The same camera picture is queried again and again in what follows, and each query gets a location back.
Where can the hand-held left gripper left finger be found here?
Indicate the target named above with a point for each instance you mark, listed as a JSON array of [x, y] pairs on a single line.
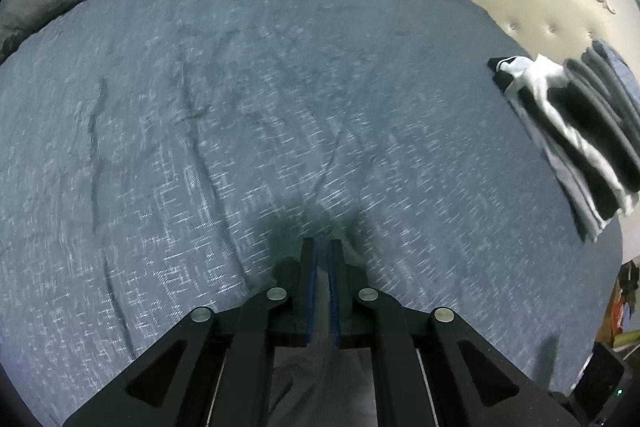
[[311, 307]]

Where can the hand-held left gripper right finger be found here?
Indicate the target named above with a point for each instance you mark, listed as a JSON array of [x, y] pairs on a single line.
[[334, 307]]

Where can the dark grey shorts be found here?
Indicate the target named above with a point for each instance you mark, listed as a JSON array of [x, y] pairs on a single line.
[[325, 387]]

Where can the stack of clothes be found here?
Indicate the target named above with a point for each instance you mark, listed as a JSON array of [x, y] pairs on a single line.
[[575, 132]]

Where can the colourful floor clutter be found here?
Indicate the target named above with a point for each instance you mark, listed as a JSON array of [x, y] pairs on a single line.
[[622, 302]]

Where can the blue patterned bedspread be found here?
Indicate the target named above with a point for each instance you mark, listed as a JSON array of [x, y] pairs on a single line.
[[200, 132]]

